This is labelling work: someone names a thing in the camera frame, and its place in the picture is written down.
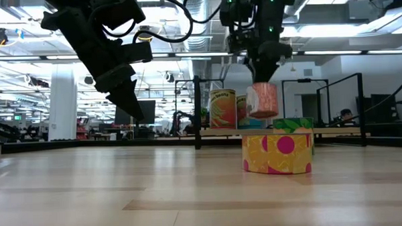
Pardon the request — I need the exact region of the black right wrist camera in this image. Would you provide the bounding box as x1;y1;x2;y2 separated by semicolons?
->
226;29;254;54

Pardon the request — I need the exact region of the small green leafy plant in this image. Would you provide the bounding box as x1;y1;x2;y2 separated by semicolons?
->
200;107;210;127

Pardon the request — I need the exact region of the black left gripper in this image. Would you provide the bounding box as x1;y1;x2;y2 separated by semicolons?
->
40;5;145;125

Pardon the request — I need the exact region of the orange patterned can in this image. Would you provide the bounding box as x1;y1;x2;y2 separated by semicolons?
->
245;81;279;119

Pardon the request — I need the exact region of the black camera cable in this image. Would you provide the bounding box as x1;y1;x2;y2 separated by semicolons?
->
99;0;195;47

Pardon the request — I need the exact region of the green sliced peaches can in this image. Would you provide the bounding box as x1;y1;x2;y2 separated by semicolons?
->
272;117;316;158

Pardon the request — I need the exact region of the black computer monitor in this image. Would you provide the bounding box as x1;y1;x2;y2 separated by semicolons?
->
113;100;157;127

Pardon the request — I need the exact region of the tall blue orange can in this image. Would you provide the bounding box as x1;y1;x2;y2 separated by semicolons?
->
235;93;265;130

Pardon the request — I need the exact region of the dark monitor back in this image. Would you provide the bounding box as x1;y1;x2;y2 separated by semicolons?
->
356;93;399;125

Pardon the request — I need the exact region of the person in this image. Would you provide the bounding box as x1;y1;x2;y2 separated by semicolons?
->
338;108;356;125

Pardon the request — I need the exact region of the black table border frame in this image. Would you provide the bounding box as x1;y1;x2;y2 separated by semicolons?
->
0;127;402;162

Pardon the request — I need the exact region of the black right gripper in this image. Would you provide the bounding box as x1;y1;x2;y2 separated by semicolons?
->
247;41;293;84

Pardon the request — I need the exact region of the wooden shelf with black frame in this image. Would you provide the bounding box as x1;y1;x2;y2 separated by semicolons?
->
192;69;369;154

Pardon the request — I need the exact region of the white building pillar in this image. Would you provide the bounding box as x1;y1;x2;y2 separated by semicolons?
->
46;63;80;142

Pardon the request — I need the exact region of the silver ventilation duct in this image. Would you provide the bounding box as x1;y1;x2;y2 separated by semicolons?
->
173;0;223;54

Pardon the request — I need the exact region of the thick black cable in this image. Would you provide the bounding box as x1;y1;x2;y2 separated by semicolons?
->
363;65;402;115

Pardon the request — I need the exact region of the black rectangular rig frame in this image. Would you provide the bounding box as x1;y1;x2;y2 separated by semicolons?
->
174;77;226;135
281;77;332;128

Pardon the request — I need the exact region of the wide yellow pink fruit can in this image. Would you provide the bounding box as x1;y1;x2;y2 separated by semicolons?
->
241;132;314;176

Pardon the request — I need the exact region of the tall orange green beans can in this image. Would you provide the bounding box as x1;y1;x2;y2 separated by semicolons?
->
209;89;238;131

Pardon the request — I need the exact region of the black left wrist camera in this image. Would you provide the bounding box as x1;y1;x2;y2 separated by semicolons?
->
120;42;153;65

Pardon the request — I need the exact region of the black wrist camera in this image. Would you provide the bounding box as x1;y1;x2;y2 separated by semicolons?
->
120;42;153;65
226;29;254;54

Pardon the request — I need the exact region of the long ceiling light strip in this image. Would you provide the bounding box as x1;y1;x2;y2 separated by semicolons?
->
0;55;42;62
175;51;232;59
367;49;402;56
304;49;362;56

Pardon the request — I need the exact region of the red tool cabinet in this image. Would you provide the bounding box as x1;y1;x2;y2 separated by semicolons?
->
75;117;90;141

